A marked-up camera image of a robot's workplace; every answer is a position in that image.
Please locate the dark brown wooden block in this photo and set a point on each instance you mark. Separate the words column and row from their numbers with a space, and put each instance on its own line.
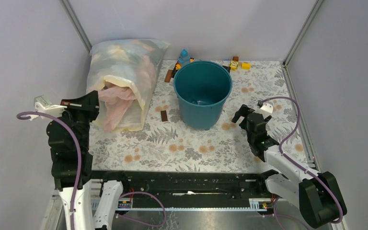
column 164, row 116

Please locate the yellow toy figure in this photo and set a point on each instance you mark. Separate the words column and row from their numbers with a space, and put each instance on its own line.
column 233, row 65

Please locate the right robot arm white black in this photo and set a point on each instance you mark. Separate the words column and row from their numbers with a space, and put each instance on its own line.
column 316, row 194

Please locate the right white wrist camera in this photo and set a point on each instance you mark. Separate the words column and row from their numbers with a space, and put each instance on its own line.
column 266, row 109

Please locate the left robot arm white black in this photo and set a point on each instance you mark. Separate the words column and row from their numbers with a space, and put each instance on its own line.
column 68, row 139

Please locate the floral patterned table mat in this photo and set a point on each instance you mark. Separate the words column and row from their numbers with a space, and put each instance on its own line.
column 208, row 142

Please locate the blue toy robot figure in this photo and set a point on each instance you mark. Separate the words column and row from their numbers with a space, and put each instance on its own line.
column 183, row 59

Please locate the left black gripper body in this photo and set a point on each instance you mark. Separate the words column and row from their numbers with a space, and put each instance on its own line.
column 81, row 112

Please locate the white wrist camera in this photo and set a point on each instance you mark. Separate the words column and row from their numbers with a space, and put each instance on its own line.
column 43, row 105
column 266, row 109

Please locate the grey slotted cable duct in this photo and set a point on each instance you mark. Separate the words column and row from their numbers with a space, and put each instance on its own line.
column 188, row 204

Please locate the yellow toy cube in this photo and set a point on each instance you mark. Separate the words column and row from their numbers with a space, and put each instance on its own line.
column 245, row 66

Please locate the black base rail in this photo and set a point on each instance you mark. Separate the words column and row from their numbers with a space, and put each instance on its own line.
column 180, row 185

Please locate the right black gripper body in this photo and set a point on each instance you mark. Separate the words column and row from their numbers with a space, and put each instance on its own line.
column 245, row 110

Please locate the pink plastic trash bag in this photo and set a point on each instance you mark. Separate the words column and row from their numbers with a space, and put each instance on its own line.
column 116, row 100

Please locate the teal plastic trash bin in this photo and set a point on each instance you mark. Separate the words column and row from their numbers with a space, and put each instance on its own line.
column 202, row 87

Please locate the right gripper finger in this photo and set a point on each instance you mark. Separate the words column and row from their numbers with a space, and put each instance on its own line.
column 243, row 124
column 236, row 117

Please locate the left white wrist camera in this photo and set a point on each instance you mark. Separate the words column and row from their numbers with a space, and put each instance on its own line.
column 43, row 105

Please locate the large translucent bag of bags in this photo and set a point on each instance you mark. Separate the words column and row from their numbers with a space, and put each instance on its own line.
column 133, row 63

